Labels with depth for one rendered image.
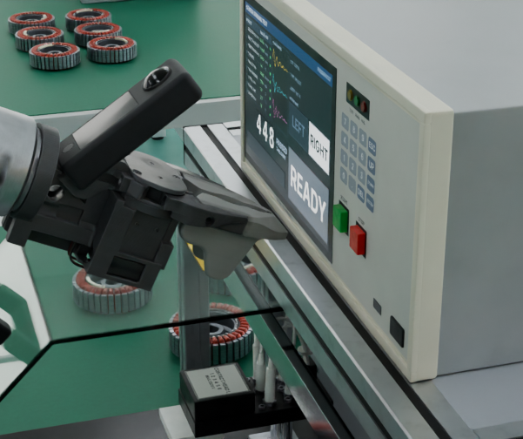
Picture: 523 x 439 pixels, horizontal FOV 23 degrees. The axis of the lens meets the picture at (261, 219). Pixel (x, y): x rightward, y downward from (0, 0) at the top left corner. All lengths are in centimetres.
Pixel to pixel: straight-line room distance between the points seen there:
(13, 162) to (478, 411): 36
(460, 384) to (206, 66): 198
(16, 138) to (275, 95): 33
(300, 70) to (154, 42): 197
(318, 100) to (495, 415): 30
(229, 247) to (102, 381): 69
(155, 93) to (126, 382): 77
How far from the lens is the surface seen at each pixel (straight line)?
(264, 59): 117
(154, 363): 166
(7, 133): 89
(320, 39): 101
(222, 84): 272
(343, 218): 100
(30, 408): 159
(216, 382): 129
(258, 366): 129
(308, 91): 106
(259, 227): 96
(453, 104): 86
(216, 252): 96
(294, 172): 112
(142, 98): 92
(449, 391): 92
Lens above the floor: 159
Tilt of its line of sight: 24 degrees down
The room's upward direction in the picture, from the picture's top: straight up
